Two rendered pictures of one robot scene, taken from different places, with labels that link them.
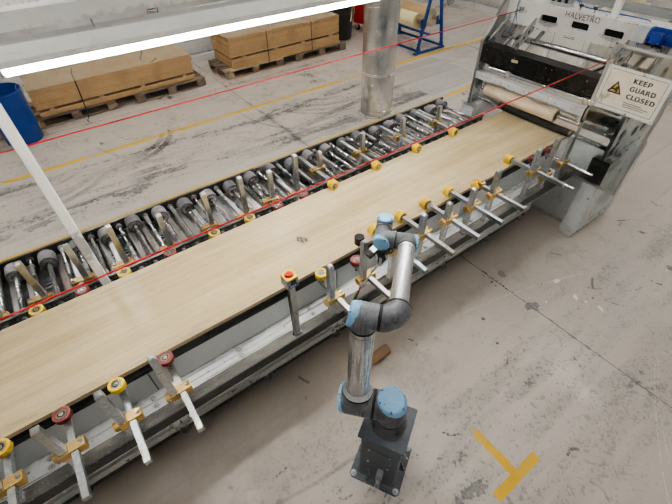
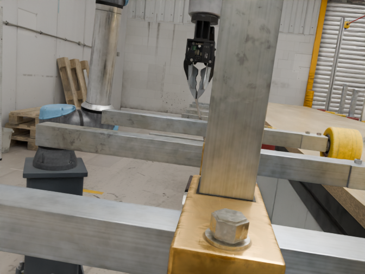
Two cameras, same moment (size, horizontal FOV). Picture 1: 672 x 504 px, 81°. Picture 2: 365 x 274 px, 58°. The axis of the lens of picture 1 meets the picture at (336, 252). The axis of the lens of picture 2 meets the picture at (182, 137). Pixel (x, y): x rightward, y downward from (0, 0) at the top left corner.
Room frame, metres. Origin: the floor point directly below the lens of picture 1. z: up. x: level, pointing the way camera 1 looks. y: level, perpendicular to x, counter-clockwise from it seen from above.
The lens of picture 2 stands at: (2.25, -0.96, 1.04)
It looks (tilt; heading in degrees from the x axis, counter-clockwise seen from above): 10 degrees down; 132
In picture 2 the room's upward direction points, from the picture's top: 6 degrees clockwise
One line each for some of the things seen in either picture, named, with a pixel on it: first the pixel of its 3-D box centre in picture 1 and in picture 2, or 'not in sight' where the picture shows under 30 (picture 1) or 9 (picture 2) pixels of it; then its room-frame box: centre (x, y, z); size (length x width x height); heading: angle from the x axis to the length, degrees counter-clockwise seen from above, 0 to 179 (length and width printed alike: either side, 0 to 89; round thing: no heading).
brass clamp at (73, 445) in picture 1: (70, 450); not in sight; (0.68, 1.24, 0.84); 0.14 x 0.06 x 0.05; 126
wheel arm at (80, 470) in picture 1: (76, 454); (215, 109); (0.66, 1.20, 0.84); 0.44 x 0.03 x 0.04; 36
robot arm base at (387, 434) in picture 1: (389, 418); (55, 154); (0.88, -0.26, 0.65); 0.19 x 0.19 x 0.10
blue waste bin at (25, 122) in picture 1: (12, 114); not in sight; (5.28, 4.41, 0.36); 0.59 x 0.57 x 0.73; 36
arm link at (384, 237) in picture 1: (383, 237); not in sight; (1.56, -0.26, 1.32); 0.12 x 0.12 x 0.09; 76
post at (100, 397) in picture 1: (118, 417); not in sight; (0.82, 1.05, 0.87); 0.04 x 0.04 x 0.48; 36
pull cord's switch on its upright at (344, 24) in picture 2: not in sight; (335, 74); (1.10, 2.56, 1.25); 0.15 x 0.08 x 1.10; 126
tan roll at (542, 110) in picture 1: (537, 108); not in sight; (3.65, -1.97, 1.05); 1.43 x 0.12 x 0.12; 36
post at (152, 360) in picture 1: (167, 382); not in sight; (0.96, 0.85, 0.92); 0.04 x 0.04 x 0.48; 36
